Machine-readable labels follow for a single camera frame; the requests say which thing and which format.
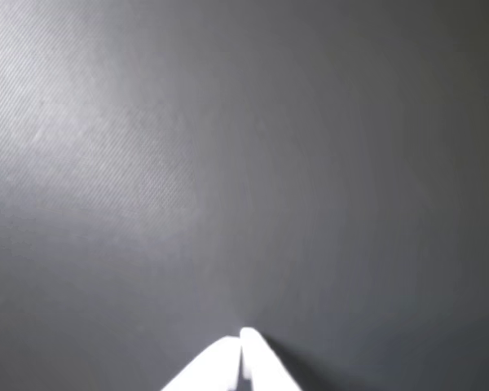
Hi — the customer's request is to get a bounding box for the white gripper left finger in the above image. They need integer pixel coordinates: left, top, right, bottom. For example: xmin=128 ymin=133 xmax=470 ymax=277
xmin=161 ymin=336 xmax=243 ymax=391

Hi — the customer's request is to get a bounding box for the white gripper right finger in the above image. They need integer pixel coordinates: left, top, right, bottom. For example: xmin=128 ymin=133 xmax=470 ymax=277
xmin=239 ymin=327 xmax=303 ymax=391

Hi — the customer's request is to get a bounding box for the dark grey table mat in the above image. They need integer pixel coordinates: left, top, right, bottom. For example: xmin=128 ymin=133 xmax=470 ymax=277
xmin=0 ymin=0 xmax=489 ymax=391

